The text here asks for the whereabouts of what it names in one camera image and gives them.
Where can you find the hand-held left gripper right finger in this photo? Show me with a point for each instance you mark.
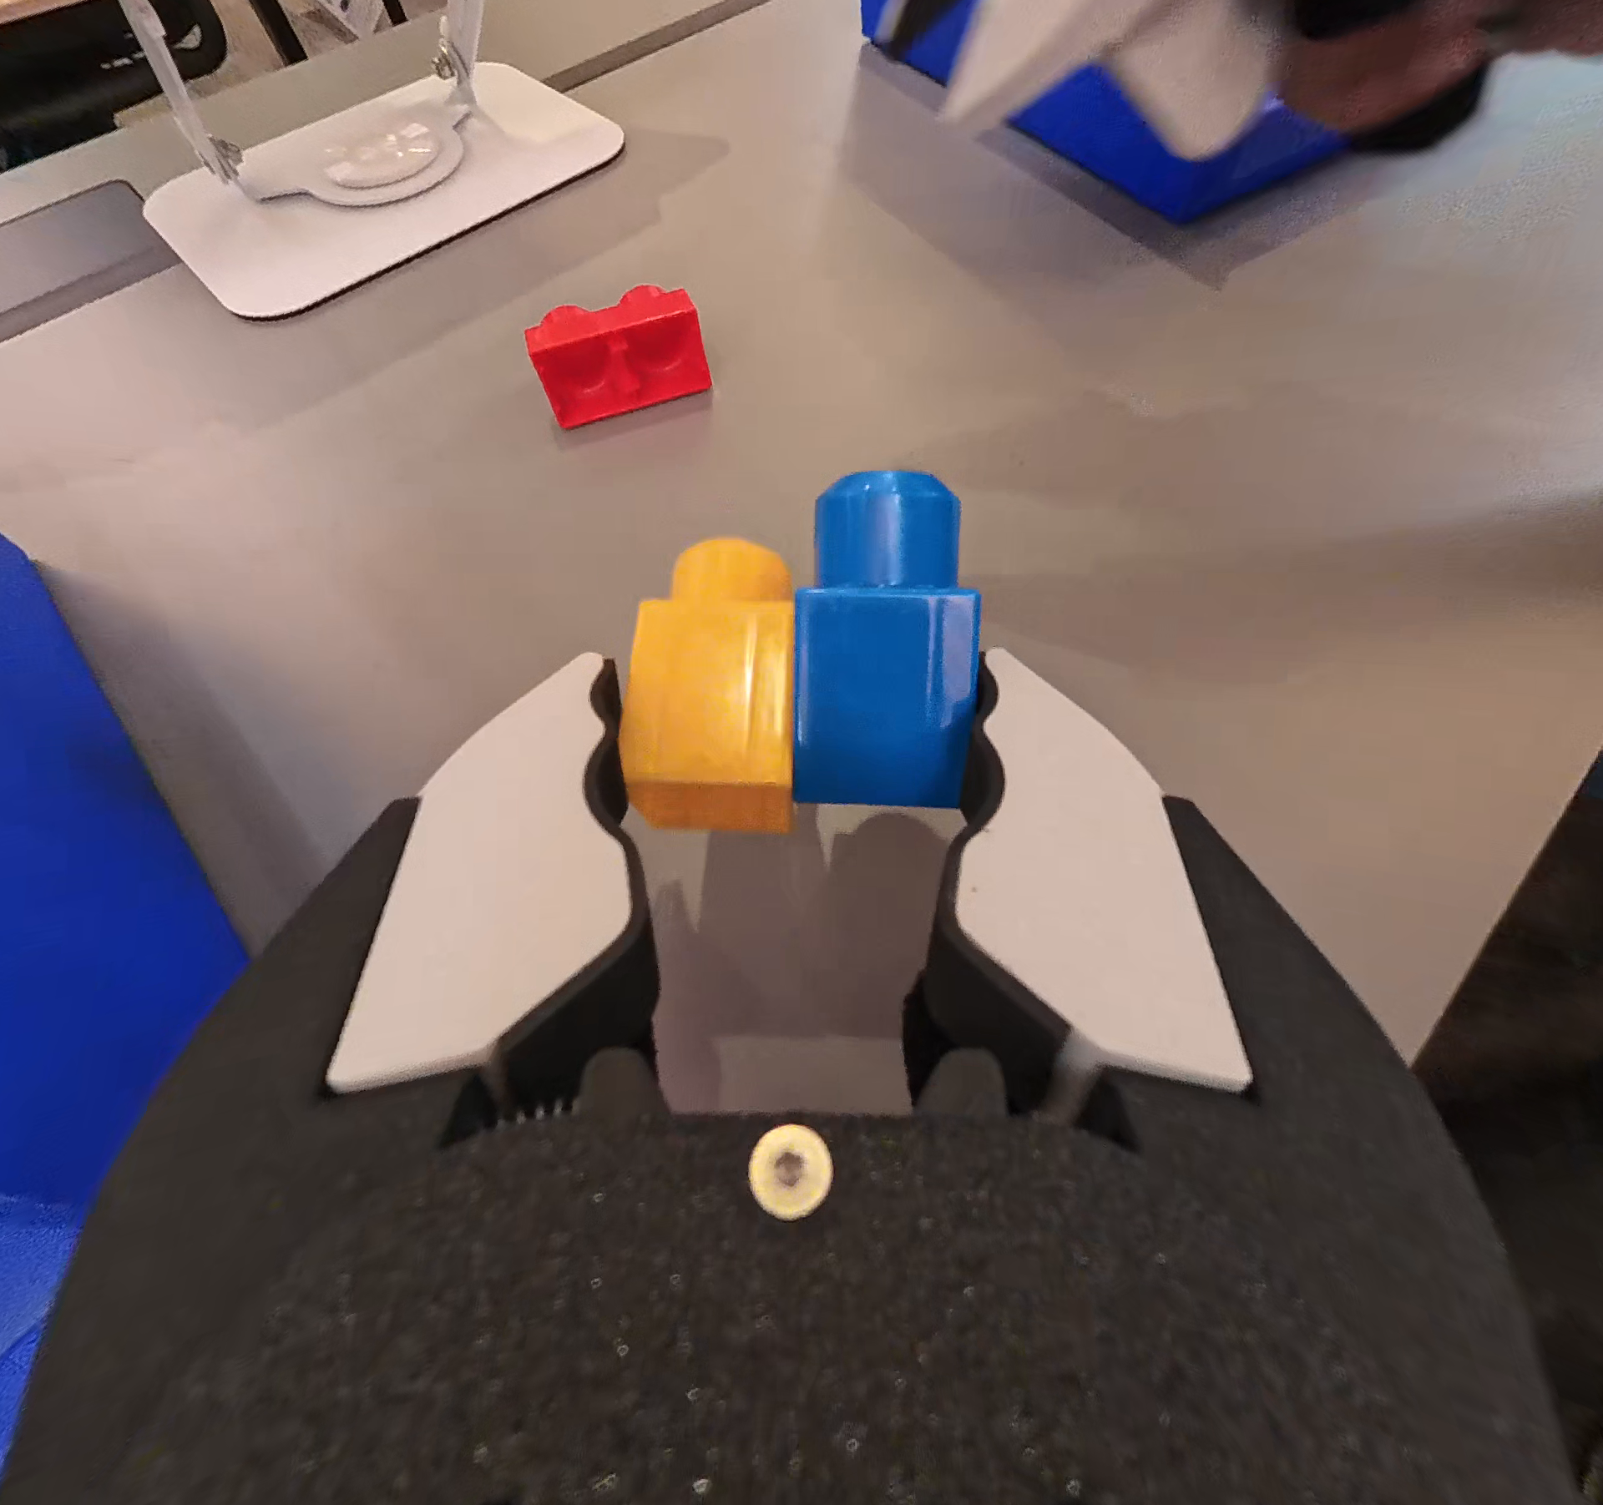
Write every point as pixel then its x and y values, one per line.
pixel 1101 903

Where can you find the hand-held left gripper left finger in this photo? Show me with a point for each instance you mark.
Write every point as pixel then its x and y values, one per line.
pixel 487 903

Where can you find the blue plastic bin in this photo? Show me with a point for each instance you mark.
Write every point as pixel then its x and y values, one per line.
pixel 1127 141
pixel 100 903

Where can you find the yellow one-stud block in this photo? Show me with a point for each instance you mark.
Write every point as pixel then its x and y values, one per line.
pixel 707 704

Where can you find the blue toy block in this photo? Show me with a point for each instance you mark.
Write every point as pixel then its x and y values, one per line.
pixel 883 678

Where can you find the red two-stud block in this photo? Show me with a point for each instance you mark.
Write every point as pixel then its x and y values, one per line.
pixel 619 359

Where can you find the grey desk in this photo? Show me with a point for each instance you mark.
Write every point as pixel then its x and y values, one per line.
pixel 1127 465

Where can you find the person's dark clothing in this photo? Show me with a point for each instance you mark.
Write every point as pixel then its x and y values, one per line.
pixel 1528 1155

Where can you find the black office chair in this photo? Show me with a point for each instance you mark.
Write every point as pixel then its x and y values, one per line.
pixel 74 64

